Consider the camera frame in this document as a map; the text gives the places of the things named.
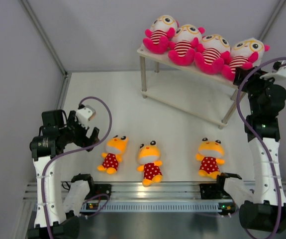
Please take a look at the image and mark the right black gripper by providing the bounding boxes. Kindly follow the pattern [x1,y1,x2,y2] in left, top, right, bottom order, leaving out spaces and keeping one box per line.
[233,66,278,115]

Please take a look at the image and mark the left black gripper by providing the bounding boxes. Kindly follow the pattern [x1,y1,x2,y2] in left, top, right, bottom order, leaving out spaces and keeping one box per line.
[59,111,99,151]

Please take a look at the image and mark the pink striped plush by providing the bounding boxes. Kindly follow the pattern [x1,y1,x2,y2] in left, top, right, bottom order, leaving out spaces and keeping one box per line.
[168,24,205,66]
[194,34,231,75]
[221,37,270,81]

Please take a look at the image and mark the yellow dotted plush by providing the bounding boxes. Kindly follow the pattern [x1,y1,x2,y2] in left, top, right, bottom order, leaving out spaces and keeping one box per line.
[97,135,128,174]
[195,137,225,180]
[137,140,163,187]

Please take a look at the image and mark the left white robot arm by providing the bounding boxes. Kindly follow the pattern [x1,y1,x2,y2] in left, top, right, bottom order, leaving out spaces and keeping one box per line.
[27,106,99,239]

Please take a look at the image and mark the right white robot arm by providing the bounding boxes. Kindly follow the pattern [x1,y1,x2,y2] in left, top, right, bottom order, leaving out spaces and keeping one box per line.
[215,67,286,235]

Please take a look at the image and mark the white two-tier wooden shelf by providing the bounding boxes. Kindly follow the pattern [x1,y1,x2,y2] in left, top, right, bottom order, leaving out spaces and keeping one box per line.
[137,45,238,129]

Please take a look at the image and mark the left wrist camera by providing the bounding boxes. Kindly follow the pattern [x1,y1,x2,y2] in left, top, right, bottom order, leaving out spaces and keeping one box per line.
[75,105,96,129]

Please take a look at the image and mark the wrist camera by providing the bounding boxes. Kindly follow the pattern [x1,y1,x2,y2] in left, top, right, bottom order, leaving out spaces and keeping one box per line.
[260,66,286,80]
[75,105,96,129]

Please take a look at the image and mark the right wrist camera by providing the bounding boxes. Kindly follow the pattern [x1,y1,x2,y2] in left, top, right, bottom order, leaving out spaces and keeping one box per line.
[260,66,286,80]

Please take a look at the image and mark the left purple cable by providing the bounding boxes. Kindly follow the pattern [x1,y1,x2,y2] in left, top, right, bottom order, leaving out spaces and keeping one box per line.
[40,96,113,239]

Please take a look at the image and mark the purple cable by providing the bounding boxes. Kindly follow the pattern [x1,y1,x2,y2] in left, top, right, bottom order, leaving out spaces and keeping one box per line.
[40,96,113,239]
[236,57,286,239]

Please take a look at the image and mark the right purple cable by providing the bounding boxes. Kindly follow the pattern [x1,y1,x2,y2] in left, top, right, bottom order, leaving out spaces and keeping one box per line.
[236,57,286,239]

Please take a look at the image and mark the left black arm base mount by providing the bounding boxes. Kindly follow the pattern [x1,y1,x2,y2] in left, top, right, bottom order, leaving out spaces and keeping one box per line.
[93,183,112,196]

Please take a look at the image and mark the slotted cable duct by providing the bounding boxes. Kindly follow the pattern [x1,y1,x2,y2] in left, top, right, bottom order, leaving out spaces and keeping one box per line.
[80,201,235,214]

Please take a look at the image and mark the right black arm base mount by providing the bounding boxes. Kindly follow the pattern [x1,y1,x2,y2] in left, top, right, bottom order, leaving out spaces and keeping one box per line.
[199,183,222,200]

